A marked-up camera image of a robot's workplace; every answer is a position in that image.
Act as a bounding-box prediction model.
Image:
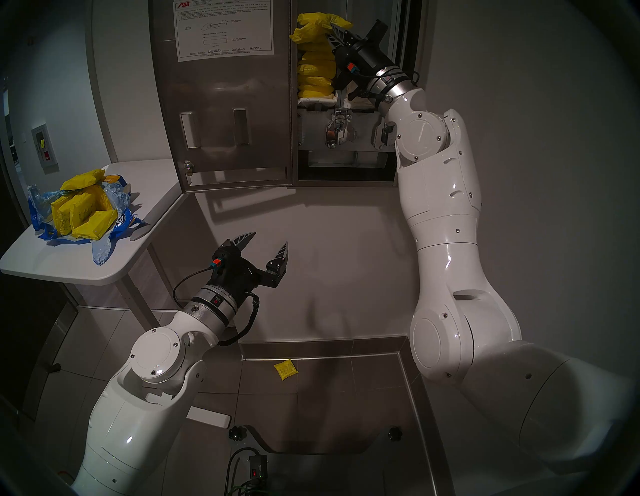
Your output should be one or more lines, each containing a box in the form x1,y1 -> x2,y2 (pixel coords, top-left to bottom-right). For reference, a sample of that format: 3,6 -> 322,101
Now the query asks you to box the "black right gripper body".
332,19 -> 399,102

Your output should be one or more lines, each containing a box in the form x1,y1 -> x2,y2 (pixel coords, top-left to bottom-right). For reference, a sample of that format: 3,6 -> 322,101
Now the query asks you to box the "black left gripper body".
210,245 -> 273,302

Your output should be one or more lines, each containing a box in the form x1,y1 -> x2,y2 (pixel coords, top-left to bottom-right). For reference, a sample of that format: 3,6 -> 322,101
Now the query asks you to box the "stainless steel dispenser door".
149,0 -> 296,193

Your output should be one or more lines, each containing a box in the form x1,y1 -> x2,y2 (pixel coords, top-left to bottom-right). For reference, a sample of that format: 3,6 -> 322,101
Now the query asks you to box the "dark robot base platform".
245,425 -> 391,496

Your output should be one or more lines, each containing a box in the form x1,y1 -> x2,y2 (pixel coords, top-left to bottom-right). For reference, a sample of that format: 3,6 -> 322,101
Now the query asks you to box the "stainless steel dispenser cabinet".
289,0 -> 426,188

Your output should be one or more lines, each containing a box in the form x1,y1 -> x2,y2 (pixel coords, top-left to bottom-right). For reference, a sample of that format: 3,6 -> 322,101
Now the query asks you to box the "chrome dispensing lever mechanism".
325,107 -> 357,149
371,117 -> 398,151

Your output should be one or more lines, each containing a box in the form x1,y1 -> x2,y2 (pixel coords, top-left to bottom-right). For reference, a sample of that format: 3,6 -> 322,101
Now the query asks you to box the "white instruction sheet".
172,0 -> 275,63

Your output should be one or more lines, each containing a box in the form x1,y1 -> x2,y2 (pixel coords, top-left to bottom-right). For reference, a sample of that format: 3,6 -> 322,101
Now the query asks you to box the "blue plastic pad bag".
26,172 -> 147,267

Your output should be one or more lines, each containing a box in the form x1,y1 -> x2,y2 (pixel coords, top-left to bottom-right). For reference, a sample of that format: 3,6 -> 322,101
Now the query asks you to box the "black power box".
248,452 -> 268,493

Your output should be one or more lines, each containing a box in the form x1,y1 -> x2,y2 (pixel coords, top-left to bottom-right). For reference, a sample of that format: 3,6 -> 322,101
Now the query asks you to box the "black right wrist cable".
352,70 -> 422,103

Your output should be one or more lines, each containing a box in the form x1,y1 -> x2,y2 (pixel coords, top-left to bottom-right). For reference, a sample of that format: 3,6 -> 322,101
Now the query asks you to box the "white pedestal table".
0,159 -> 232,429

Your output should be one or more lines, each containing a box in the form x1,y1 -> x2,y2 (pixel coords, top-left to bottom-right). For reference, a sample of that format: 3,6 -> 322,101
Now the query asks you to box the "black and green cable bundle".
222,446 -> 261,496

